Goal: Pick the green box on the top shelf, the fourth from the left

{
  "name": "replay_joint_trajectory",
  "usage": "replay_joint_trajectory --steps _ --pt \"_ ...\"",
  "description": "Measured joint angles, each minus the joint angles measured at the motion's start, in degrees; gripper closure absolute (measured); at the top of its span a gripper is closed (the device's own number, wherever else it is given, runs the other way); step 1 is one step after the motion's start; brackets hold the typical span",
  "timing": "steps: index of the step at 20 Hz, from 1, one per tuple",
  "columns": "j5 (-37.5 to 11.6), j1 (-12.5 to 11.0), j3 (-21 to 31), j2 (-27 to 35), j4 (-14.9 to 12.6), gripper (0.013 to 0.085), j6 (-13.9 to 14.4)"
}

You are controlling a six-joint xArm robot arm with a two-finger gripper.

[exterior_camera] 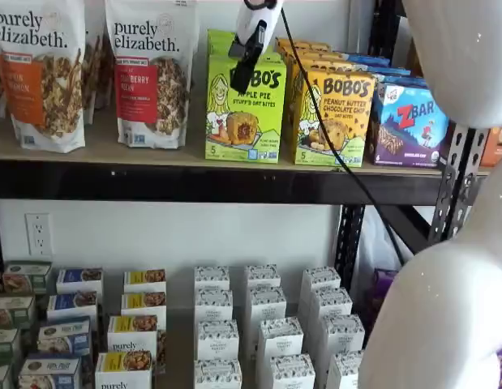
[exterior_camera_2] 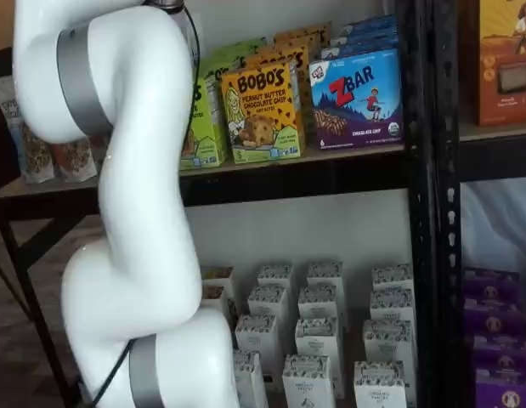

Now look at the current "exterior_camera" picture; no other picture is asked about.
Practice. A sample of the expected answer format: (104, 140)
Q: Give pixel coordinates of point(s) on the blue label granola box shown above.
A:
(79, 279)
(72, 304)
(50, 373)
(64, 336)

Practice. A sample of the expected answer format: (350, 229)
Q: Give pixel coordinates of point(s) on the orange cardboard box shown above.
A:
(498, 148)

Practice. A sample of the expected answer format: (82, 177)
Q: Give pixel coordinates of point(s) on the white plastic sheet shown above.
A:
(376, 251)

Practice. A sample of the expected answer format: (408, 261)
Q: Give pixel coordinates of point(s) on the red label granola bag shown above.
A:
(153, 101)

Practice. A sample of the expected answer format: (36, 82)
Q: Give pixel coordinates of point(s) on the blue purple Zbar box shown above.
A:
(364, 58)
(390, 71)
(400, 133)
(400, 81)

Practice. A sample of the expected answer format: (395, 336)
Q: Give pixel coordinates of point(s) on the orange label granola bag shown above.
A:
(39, 101)

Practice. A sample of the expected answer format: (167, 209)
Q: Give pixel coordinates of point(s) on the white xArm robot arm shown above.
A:
(437, 316)

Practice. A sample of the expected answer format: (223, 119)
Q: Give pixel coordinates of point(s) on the white wall outlet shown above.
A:
(38, 234)

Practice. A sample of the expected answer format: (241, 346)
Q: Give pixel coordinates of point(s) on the white patterned bakery box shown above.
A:
(263, 274)
(341, 332)
(213, 302)
(344, 370)
(291, 373)
(331, 302)
(267, 302)
(217, 374)
(280, 336)
(212, 275)
(321, 277)
(217, 338)

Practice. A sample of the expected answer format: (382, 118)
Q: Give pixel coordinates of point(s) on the white cartons group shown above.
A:
(179, 344)

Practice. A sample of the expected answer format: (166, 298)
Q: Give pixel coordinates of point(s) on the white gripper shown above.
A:
(250, 16)

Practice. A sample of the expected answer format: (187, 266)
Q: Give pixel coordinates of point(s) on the green label granola box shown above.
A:
(27, 277)
(5, 346)
(0, 379)
(11, 312)

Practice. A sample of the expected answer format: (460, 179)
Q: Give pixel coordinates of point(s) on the black metal shelf rack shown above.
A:
(194, 182)

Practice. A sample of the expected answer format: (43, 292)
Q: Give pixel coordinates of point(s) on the yellow label granola box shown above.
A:
(123, 370)
(145, 280)
(143, 304)
(131, 332)

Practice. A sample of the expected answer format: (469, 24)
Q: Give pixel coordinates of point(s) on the wooden shelf board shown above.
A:
(100, 154)

